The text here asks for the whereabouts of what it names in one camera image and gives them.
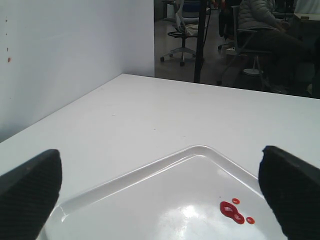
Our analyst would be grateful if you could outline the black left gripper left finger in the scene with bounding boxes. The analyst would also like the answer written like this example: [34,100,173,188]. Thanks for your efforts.
[0,149,62,240]

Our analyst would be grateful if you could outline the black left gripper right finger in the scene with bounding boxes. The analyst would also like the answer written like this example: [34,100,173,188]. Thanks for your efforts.
[258,145,320,240]

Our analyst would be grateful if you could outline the white office chair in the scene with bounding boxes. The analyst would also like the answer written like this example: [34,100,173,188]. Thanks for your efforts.
[160,0,201,67]

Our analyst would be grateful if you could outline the grey office chair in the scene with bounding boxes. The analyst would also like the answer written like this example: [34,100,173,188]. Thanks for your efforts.
[216,5,271,90]

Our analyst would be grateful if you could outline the red ketchup blob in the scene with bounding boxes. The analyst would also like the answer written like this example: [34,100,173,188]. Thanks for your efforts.
[219,198,255,225]

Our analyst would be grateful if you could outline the seated person in grey jacket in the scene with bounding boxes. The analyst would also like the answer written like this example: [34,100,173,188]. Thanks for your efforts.
[237,0,320,85]

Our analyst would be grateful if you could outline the black vertical pole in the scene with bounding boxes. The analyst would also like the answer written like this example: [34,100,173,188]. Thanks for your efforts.
[193,0,207,84]

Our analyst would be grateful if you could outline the white rectangular plastic tray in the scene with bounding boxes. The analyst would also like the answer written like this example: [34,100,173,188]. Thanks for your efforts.
[42,145,285,240]

